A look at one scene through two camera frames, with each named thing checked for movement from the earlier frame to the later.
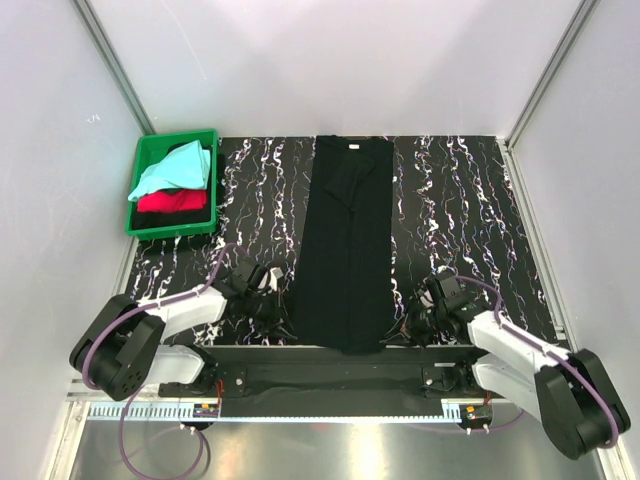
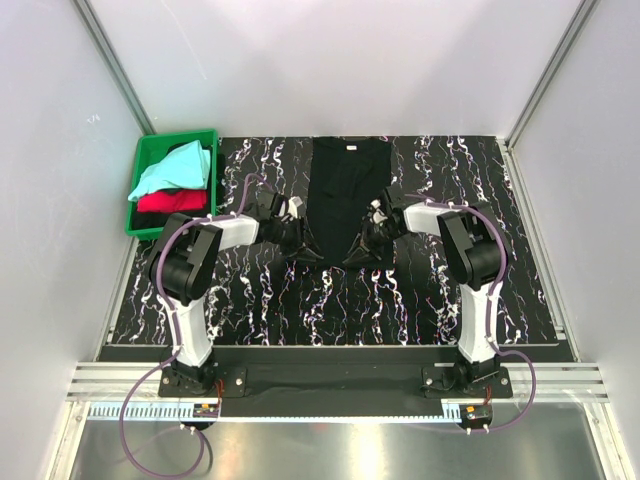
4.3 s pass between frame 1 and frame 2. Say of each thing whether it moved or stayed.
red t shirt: stayed
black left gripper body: moved
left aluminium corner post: stayed
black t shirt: moved
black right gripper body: moved
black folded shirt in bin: stayed
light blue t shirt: stayed
